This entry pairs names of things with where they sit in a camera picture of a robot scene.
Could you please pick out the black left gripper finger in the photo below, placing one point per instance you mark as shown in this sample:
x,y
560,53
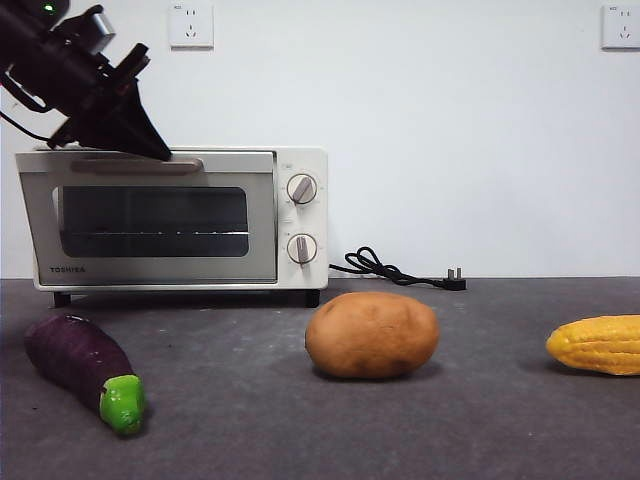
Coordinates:
x,y
140,117
105,132

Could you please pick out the purple eggplant with green stem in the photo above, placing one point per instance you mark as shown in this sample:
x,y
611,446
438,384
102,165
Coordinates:
x,y
75,355

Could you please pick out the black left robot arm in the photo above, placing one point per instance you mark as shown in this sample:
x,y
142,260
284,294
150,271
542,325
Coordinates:
x,y
40,50

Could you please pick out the round oven temperature knob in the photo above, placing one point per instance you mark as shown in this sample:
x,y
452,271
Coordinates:
x,y
302,189

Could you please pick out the white toaster oven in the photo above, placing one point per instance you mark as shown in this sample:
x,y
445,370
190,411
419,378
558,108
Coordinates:
x,y
300,220

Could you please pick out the round oven timer knob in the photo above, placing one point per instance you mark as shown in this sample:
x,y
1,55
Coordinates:
x,y
301,248

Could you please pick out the brown potato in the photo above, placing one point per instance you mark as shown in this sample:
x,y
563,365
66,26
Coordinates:
x,y
370,335

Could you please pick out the yellow corn cob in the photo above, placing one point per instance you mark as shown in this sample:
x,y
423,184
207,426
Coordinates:
x,y
600,345

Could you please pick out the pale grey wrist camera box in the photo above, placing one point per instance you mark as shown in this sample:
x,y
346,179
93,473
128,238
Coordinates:
x,y
104,30

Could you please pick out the white wall socket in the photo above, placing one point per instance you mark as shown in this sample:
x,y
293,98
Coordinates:
x,y
622,27
192,26

